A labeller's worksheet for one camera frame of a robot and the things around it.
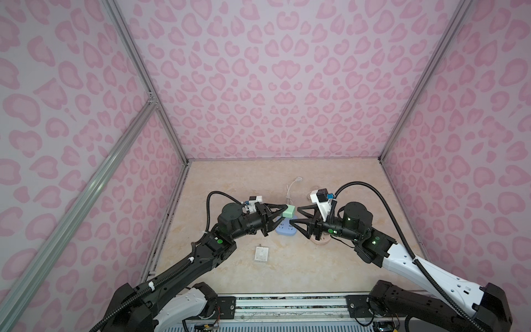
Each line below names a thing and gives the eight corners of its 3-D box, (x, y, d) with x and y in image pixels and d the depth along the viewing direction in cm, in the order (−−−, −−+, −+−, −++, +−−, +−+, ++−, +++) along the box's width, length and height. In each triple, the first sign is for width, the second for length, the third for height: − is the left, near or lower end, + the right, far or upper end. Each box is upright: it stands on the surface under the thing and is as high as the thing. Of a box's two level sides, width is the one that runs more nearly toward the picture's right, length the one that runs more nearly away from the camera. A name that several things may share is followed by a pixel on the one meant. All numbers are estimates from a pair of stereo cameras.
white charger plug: (255, 262, 86) (254, 259, 83) (256, 248, 89) (256, 245, 87) (267, 263, 86) (267, 260, 83) (268, 249, 89) (268, 246, 86)
